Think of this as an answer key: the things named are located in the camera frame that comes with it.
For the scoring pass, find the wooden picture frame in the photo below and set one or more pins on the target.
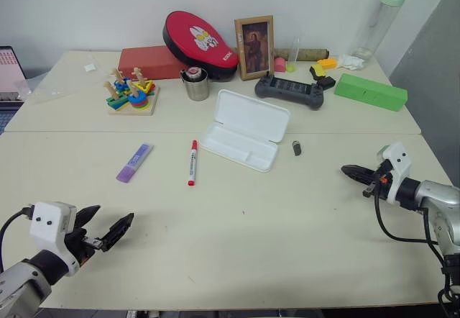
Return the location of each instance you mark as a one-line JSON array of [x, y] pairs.
[[253, 46]]

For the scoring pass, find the pink cylinder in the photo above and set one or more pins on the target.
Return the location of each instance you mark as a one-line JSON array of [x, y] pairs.
[[280, 64]]

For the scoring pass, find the red and white tape roll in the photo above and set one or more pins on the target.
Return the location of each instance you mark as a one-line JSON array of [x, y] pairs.
[[195, 72]]

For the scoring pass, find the yellow and black small toy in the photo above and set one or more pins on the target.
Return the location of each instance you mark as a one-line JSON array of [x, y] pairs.
[[321, 77]]

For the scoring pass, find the purple highlighter pen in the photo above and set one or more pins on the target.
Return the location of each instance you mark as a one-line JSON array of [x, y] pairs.
[[134, 163]]

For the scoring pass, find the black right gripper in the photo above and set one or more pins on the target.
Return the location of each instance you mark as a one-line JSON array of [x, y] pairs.
[[381, 185]]

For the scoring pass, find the open laptop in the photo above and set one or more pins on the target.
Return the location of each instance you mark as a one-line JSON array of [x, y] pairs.
[[9, 80]]

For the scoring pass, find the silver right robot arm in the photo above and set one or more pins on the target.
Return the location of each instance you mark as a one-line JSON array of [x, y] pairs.
[[440, 197]]

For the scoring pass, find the small white paper piece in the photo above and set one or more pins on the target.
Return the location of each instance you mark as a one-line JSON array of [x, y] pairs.
[[90, 67]]

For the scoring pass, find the brown rolled mat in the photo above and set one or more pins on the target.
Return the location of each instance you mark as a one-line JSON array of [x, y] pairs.
[[312, 53]]

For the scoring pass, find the clear bottle with green lid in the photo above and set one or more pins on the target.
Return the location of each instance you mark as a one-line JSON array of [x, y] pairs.
[[377, 23]]

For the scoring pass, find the stainless steel cup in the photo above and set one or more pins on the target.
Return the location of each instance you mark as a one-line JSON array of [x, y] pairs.
[[196, 89]]

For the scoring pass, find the red brick block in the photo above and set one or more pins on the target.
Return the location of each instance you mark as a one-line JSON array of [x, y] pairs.
[[147, 60]]

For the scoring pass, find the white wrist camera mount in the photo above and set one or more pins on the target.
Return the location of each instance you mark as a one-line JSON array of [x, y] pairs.
[[399, 163], [46, 224]]

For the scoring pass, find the crumpled white tissue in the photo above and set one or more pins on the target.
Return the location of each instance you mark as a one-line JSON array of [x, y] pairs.
[[350, 62]]

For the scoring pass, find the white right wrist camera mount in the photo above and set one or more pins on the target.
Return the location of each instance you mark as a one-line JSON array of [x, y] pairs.
[[399, 163]]

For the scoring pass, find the orange yellow toy block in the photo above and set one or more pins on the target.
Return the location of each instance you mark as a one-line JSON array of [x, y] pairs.
[[327, 63]]

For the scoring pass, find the green foam block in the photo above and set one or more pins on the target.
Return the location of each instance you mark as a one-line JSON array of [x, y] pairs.
[[370, 93]]

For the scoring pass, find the clear test tube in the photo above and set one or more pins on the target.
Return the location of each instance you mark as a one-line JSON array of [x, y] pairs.
[[294, 53]]

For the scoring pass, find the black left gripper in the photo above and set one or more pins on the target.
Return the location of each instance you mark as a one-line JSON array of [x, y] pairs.
[[77, 246]]

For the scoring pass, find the white plastic case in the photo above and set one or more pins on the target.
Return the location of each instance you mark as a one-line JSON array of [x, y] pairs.
[[248, 116]]

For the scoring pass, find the wooden shape stacker toy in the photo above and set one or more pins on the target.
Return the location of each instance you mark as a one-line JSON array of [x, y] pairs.
[[133, 95]]

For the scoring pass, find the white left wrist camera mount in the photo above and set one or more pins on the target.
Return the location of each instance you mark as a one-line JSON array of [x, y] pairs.
[[46, 224]]

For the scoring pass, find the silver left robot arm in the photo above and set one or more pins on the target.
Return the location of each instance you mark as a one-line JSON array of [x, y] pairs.
[[19, 285]]

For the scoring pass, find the red and black punch pad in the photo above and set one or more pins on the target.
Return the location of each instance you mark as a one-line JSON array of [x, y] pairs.
[[201, 39]]

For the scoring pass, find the red whiteboard marker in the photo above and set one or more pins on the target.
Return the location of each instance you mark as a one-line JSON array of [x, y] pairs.
[[193, 163]]

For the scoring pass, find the clear acrylic sheet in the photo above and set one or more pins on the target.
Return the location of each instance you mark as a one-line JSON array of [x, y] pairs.
[[68, 80]]

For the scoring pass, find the dark grey game controller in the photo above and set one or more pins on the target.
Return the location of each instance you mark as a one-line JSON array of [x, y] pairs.
[[287, 89]]

